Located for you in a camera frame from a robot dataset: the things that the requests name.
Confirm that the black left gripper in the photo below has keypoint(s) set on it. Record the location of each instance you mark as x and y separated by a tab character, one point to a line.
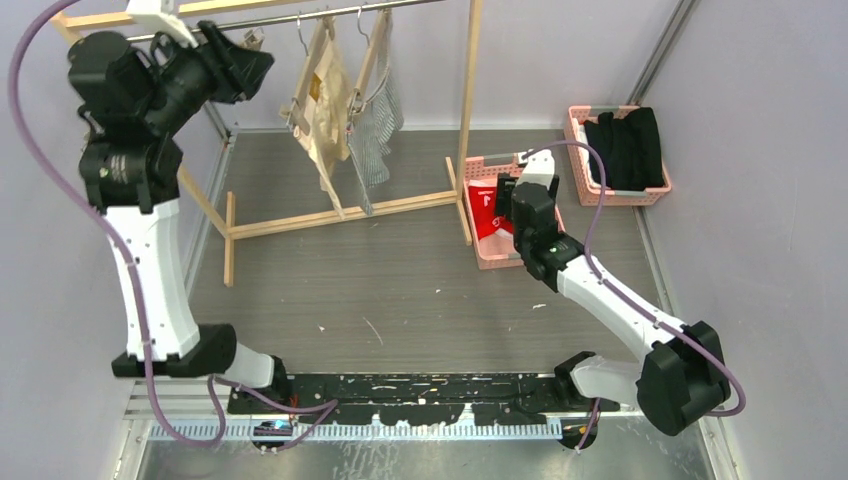
249	66

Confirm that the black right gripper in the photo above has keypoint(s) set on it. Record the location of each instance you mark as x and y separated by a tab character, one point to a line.
503	194

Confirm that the red underwear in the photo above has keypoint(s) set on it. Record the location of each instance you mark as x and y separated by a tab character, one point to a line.
487	222

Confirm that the wooden hanger of beige underwear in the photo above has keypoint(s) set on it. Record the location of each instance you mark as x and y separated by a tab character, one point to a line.
324	69

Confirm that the beige underwear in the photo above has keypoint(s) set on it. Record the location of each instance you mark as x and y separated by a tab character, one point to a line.
325	145

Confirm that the wooden hanger of red underwear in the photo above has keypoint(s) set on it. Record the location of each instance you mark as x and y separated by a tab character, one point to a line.
253	39

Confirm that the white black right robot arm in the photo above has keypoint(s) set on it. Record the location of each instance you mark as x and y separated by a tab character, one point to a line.
679	375

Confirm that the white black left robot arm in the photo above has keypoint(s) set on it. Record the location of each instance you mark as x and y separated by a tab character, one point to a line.
135	102

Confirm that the wooden hanger of striped underwear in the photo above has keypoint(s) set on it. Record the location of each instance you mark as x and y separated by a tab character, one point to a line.
364	60

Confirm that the grey striped underwear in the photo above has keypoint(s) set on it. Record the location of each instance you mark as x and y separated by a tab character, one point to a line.
368	134

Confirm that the near pink basket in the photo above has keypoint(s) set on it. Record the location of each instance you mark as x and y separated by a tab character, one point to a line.
495	252

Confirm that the pink basket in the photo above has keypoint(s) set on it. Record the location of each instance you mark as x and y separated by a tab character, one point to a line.
495	252
587	189

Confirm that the far pink basket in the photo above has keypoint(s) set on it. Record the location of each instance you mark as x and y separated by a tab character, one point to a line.
587	189

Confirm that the black clothes in basket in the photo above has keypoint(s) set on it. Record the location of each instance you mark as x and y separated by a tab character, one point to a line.
630	149

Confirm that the wooden clothes rack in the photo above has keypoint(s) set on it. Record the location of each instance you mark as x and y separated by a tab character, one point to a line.
70	28

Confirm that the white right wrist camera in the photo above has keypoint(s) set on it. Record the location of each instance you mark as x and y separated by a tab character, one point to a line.
539	169

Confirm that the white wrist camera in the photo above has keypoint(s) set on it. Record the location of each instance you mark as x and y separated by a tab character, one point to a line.
161	16
539	169

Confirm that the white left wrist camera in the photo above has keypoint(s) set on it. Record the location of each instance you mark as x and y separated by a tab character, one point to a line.
161	16

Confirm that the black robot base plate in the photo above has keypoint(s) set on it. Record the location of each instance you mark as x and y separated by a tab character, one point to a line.
431	399

